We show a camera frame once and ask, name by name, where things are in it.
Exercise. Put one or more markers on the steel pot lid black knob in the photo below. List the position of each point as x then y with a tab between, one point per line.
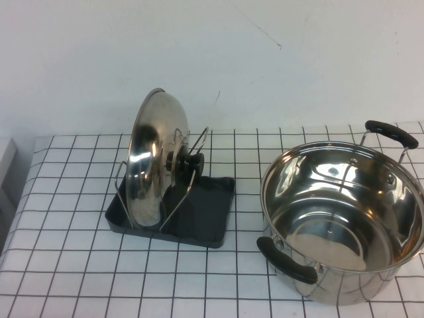
149	132

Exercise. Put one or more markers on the pale furniture panel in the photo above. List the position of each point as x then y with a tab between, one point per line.
6	155

